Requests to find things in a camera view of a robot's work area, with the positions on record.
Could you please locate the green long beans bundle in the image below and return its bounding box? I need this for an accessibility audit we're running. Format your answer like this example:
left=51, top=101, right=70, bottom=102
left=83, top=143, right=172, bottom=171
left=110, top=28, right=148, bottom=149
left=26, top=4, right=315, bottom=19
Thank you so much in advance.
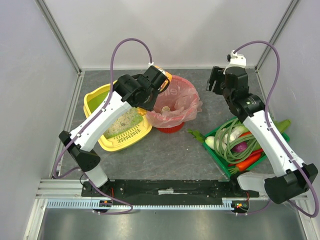
left=214, top=118, right=260, bottom=164

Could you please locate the orange litter scoop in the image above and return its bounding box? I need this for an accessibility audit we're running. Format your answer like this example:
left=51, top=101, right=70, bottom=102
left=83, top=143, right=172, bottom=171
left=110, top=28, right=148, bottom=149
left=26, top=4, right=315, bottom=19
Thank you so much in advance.
left=137, top=63, right=172, bottom=116

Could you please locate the pink plastic bin liner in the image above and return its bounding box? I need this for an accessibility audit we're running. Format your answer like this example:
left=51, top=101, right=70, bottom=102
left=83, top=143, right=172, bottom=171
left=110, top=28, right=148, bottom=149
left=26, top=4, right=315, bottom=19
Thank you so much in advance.
left=146, top=74, right=203, bottom=129

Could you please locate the green leafy vegetable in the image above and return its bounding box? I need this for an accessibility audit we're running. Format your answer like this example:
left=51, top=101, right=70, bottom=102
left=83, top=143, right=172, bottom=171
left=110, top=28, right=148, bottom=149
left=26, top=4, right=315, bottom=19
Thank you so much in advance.
left=274, top=119, right=291, bottom=134

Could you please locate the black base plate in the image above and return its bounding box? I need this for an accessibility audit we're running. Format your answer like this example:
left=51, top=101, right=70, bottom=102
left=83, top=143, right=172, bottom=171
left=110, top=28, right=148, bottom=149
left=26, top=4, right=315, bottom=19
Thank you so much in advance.
left=81, top=178, right=261, bottom=201

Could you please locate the grey slotted cable duct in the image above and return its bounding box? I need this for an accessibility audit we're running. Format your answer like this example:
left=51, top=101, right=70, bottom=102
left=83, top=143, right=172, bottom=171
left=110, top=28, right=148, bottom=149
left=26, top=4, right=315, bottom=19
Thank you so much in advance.
left=46, top=199, right=236, bottom=211

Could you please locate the red chili pepper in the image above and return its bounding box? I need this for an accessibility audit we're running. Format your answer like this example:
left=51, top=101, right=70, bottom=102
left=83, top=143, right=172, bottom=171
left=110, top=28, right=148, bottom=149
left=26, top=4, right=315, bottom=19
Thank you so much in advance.
left=227, top=148, right=265, bottom=167

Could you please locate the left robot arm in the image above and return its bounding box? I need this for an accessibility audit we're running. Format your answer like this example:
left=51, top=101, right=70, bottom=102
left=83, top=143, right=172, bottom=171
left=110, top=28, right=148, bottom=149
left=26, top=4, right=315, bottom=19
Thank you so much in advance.
left=59, top=65, right=170, bottom=187

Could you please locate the green vegetable tray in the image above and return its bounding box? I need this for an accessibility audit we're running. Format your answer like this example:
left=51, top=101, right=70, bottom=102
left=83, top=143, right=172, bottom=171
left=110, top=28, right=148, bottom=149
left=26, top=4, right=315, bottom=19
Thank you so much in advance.
left=203, top=116, right=291, bottom=179

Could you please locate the cat litter sand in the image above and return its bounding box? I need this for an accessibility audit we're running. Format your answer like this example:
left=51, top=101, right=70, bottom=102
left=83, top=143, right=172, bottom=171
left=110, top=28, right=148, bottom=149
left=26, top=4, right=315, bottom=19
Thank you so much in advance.
left=103, top=108, right=143, bottom=139

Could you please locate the orange carrot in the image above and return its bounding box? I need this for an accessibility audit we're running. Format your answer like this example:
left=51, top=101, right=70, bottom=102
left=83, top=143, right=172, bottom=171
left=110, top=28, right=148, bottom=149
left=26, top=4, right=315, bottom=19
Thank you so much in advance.
left=228, top=152, right=262, bottom=175

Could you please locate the litter clump in bin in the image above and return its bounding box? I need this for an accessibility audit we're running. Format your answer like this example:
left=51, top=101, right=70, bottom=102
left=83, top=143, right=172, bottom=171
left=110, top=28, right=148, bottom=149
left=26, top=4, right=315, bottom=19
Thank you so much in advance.
left=161, top=106, right=171, bottom=114

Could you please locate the red plastic waste basket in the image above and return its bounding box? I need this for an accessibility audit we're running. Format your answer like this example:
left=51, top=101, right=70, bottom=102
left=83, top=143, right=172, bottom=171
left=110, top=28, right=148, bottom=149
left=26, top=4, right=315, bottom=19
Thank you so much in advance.
left=156, top=74, right=200, bottom=135

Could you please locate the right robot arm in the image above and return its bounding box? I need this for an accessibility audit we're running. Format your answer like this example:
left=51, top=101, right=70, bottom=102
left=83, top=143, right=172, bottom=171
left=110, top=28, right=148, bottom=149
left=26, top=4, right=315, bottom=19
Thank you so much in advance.
left=206, top=66, right=318, bottom=204

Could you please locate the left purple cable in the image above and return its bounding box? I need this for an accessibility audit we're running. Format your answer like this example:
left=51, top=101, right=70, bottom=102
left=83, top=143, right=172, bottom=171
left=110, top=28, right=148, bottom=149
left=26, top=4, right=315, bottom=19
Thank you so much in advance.
left=52, top=37, right=135, bottom=215

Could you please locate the purple onion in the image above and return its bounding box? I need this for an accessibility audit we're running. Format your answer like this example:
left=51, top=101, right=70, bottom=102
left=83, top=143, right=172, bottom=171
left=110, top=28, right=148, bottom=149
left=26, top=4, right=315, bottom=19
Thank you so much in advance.
left=232, top=141, right=248, bottom=153

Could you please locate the white radish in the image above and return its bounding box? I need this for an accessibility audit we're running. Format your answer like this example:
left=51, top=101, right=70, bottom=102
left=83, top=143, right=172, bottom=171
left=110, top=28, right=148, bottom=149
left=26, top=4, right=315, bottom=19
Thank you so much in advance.
left=204, top=136, right=215, bottom=150

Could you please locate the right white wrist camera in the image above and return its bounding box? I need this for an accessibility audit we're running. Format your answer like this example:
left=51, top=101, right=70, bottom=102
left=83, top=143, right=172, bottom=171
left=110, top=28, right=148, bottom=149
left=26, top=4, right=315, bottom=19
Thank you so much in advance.
left=226, top=50, right=247, bottom=68

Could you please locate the yellow litter box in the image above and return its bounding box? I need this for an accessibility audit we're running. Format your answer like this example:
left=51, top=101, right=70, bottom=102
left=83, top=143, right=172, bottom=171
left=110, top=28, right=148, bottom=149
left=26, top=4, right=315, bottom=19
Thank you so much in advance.
left=83, top=84, right=152, bottom=152

